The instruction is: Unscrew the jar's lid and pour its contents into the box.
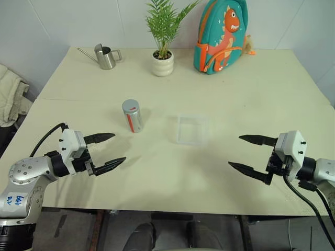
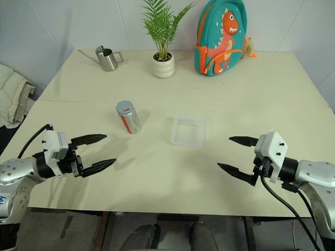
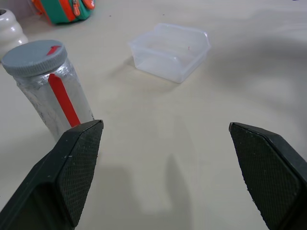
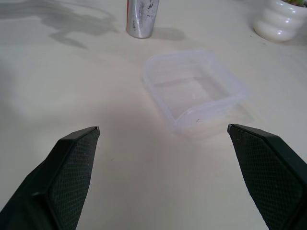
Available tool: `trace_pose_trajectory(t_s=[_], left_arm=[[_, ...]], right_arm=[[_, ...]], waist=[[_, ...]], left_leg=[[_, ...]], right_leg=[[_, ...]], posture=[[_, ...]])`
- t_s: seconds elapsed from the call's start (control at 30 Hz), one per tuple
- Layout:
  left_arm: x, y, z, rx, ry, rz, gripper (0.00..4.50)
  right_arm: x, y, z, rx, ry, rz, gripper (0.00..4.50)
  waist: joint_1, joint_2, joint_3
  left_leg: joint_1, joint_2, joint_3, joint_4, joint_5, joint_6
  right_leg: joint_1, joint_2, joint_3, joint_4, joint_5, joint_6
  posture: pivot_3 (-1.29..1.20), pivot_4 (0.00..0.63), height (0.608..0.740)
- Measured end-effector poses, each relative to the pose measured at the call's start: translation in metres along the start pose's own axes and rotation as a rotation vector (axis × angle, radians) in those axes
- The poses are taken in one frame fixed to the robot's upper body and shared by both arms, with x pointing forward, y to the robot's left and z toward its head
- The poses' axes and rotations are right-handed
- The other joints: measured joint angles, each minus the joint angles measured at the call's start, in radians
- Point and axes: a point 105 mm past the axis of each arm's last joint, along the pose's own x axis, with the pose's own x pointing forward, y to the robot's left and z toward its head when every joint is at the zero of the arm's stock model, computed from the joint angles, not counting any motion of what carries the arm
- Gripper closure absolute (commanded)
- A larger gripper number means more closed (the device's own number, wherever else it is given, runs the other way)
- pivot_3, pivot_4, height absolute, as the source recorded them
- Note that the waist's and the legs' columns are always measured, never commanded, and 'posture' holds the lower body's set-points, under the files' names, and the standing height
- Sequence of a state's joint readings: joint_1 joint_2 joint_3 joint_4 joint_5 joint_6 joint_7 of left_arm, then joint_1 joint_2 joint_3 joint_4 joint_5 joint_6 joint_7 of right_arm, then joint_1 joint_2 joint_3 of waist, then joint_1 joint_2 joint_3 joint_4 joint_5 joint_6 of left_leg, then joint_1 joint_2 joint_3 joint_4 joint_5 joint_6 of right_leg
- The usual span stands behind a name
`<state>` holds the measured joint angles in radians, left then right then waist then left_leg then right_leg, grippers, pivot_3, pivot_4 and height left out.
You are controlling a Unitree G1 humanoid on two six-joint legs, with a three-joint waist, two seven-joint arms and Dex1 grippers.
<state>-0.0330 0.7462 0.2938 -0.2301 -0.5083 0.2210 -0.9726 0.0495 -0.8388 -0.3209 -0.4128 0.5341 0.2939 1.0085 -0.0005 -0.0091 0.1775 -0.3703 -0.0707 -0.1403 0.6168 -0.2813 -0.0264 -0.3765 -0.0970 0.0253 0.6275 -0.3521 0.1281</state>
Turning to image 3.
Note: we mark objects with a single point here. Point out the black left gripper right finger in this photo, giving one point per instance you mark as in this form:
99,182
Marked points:
266,167

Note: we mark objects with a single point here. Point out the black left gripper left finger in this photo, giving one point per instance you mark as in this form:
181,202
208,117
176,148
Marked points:
72,167

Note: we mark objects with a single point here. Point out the grey ridged plastic jar lid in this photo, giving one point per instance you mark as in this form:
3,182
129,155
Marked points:
33,57

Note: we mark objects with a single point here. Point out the clear plastic container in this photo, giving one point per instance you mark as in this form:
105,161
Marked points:
170,52

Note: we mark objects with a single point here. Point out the clear jar with grey lid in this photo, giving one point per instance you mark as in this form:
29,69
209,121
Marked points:
60,100

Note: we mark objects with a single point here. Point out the white ribbed ceramic vase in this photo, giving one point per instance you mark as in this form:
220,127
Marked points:
9,31

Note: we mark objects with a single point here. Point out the teal and orange zip pouch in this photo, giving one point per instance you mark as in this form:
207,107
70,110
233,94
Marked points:
67,10

